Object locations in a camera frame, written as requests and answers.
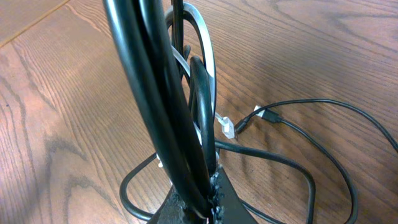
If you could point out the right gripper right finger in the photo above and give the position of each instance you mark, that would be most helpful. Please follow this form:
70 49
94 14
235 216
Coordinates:
228 209

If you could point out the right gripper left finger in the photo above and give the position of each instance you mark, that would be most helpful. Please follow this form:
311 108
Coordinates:
172 211

